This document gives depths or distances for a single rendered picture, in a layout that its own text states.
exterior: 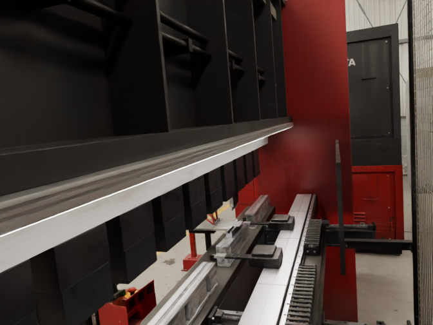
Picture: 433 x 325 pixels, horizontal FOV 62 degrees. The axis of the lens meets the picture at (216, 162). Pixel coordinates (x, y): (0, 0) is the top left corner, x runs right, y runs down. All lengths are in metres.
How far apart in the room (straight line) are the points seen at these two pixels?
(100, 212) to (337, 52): 2.10
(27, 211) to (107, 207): 0.45
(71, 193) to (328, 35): 2.35
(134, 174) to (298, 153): 2.16
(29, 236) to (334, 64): 2.25
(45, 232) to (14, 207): 0.32
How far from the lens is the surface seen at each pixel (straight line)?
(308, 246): 1.46
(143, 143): 0.58
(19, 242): 0.64
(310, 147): 2.59
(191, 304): 1.29
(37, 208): 0.38
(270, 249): 1.41
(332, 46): 2.61
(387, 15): 8.90
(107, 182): 0.45
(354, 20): 8.92
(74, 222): 0.73
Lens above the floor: 1.53
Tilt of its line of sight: 7 degrees down
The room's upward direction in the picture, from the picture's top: 5 degrees counter-clockwise
